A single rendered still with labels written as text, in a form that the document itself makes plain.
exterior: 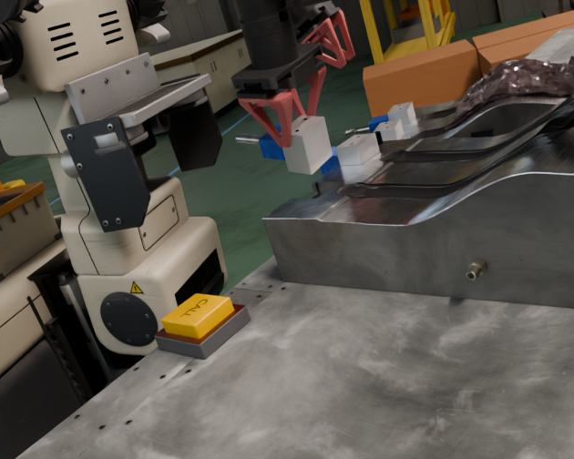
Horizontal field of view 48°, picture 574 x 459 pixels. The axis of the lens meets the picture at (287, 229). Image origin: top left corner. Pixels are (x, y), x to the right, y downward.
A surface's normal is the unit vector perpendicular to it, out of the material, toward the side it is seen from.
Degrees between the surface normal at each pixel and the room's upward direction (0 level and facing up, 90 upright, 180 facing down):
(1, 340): 90
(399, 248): 90
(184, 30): 90
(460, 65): 90
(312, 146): 99
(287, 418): 0
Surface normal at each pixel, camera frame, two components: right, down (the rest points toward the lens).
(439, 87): -0.11, 0.40
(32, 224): 0.92, -0.10
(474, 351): -0.29, -0.89
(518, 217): -0.59, 0.45
